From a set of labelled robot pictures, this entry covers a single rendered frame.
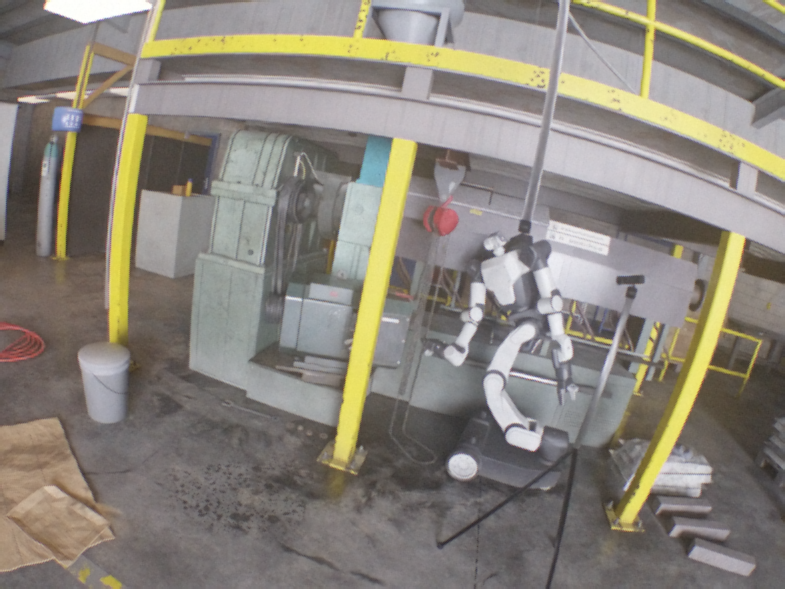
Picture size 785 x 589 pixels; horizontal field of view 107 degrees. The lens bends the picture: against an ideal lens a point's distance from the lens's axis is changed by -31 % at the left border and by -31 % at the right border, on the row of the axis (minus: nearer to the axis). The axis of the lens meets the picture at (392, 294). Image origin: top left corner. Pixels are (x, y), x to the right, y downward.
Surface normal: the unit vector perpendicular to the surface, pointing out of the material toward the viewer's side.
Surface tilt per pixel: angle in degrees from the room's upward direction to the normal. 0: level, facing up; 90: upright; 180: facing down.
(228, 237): 90
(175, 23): 90
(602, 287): 90
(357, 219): 90
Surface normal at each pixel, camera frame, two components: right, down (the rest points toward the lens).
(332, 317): 0.13, 0.25
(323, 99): -0.20, 0.18
